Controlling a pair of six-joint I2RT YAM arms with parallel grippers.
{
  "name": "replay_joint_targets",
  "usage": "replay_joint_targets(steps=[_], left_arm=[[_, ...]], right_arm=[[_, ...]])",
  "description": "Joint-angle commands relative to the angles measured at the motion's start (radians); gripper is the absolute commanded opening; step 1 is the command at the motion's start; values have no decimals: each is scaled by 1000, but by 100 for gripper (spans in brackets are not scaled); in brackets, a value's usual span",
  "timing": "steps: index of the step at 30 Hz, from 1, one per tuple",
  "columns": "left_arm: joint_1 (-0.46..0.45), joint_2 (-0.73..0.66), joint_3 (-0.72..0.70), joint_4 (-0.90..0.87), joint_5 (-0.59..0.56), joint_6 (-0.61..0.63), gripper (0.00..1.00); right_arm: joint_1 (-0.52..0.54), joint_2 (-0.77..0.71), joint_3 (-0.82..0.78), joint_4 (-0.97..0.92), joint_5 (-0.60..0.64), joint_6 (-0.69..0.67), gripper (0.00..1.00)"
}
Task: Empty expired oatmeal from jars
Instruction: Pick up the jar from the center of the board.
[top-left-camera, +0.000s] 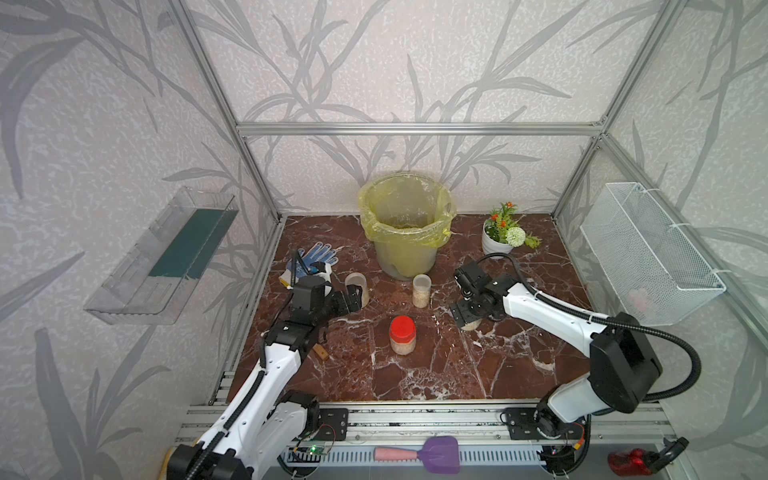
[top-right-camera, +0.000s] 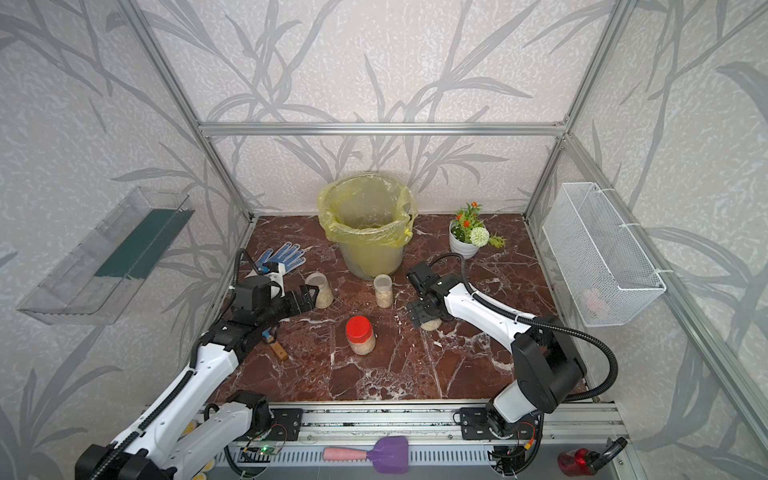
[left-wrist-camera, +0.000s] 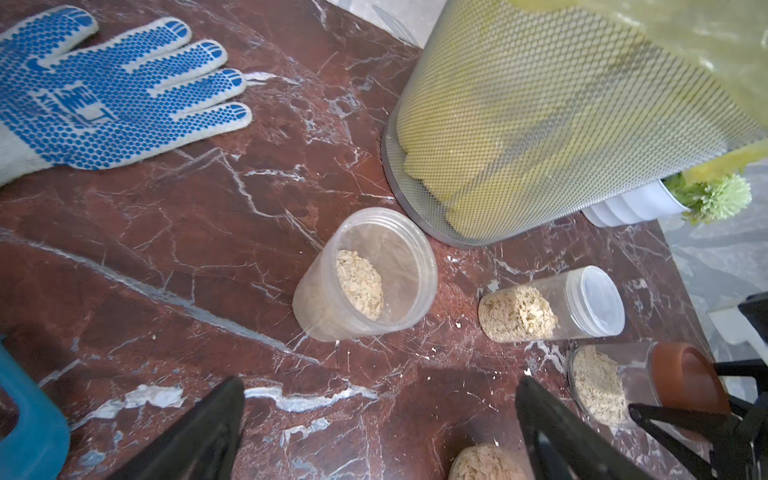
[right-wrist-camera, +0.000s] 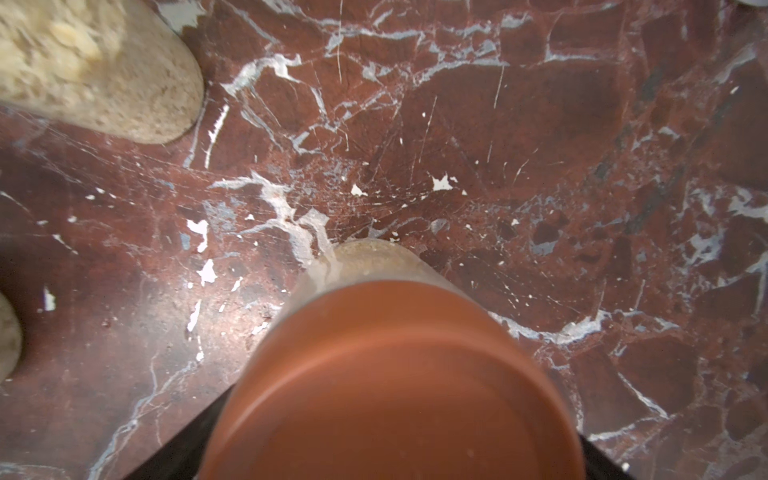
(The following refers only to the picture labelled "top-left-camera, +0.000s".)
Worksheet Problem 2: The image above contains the brown-lidded oatmeal jar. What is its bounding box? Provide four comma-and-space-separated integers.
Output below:
461, 318, 483, 331

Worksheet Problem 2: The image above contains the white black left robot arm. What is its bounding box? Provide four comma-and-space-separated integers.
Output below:
164, 273, 363, 479

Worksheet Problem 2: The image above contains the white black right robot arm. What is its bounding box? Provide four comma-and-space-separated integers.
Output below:
450, 260, 702, 439

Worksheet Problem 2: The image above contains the open glass jar with oatmeal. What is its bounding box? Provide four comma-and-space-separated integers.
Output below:
344, 272, 370, 308

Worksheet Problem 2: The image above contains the small open oatmeal jar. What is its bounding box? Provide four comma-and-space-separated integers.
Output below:
412, 274, 432, 308

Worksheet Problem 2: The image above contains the red-lidded oatmeal jar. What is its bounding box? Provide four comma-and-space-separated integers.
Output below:
389, 315, 417, 356

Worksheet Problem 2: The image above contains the blue dotted white work glove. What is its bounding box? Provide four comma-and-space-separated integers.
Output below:
279, 242, 338, 289

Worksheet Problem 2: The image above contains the potted artificial flower plant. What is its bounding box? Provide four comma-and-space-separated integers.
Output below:
482, 202, 541, 254

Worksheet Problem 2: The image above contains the yellow plastic bin liner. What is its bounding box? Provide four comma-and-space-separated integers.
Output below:
357, 172, 456, 249

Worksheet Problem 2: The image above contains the pink item in basket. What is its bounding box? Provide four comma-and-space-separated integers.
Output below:
627, 288, 657, 316

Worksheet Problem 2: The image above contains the red black handheld tool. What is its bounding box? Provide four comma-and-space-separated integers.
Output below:
607, 437, 689, 477

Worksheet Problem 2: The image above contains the blue wooden-handled garden fork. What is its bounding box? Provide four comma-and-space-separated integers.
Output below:
313, 344, 330, 361

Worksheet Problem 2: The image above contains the clear plastic wall shelf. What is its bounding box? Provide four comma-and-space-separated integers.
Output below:
84, 187, 239, 326

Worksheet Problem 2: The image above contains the purple pink-handled scoop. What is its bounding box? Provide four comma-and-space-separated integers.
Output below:
374, 436, 461, 475

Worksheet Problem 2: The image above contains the white wire mesh basket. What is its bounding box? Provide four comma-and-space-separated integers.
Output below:
581, 182, 726, 326

